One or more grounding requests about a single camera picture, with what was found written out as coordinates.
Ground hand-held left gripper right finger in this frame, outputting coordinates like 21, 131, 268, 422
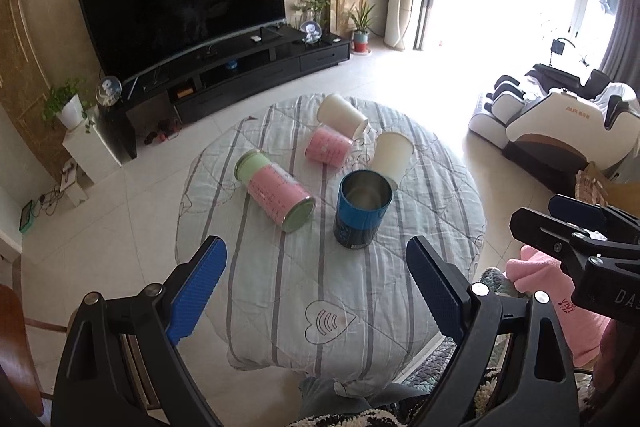
406, 235, 581, 427

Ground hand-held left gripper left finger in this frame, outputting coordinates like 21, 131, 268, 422
50, 235, 229, 427

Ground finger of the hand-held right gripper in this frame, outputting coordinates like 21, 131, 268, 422
509, 207, 613, 272
548, 194, 640, 238

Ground white paper cup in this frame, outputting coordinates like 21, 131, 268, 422
370, 132, 415, 190
316, 94, 370, 140

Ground pink cup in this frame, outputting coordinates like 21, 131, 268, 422
305, 126, 354, 168

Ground brown patterned bag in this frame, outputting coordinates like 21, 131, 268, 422
574, 162, 612, 208

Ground pink towel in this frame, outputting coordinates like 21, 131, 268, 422
505, 244, 617, 369

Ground knitted cushion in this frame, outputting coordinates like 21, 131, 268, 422
477, 266, 512, 295

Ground white massage chair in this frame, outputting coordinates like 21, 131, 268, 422
467, 63, 640, 174

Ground blue tin can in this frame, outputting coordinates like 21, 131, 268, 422
333, 170, 393, 251

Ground round table with striped cloth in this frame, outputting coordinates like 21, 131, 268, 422
173, 94, 489, 371

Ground pink tin with green lid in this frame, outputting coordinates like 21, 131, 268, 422
235, 150, 317, 234

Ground red shoes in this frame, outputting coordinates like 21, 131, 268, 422
144, 119, 182, 146

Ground grey curtain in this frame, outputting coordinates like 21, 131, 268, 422
597, 0, 640, 88

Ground plant in white pot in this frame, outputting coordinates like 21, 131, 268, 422
42, 78, 97, 134

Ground black television stand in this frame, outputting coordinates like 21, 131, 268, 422
95, 25, 351, 162

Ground potted plant in red pot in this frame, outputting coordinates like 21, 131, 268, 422
347, 2, 376, 56

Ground black television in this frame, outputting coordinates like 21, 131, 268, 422
76, 0, 290, 84

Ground green plant in vase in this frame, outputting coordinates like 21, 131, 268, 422
292, 0, 331, 28

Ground white pedestal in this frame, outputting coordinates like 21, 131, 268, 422
62, 119, 124, 186

